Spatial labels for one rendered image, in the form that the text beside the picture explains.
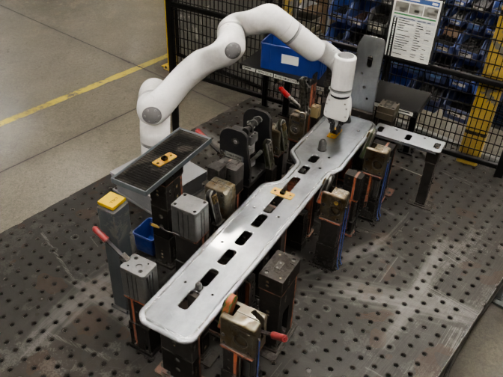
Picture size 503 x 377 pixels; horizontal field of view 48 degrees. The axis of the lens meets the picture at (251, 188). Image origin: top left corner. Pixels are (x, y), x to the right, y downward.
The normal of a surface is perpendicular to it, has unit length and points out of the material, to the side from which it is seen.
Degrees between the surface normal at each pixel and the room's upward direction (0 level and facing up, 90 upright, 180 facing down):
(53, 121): 0
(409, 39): 90
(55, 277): 0
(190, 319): 0
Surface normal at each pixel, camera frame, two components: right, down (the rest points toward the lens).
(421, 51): -0.50, 0.51
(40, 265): 0.04, -0.80
